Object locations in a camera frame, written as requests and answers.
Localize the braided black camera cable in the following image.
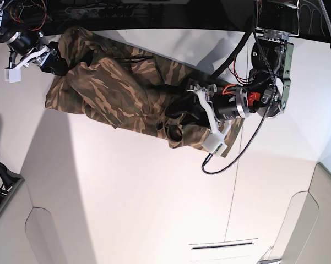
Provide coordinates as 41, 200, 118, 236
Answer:
201, 35, 278, 174

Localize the gripper left of image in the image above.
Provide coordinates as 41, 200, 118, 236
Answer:
5, 31, 69, 76

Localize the black power strip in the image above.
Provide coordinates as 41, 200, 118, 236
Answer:
65, 6, 134, 19

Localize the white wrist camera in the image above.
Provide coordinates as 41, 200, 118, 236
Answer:
4, 68, 21, 83
202, 133, 227, 157

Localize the gripper right of image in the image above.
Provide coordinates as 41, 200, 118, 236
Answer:
165, 84, 250, 142

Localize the camouflage T-shirt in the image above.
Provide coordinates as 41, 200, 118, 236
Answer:
44, 26, 245, 159

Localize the grey looped cable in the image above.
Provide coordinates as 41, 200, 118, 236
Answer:
297, 0, 328, 31

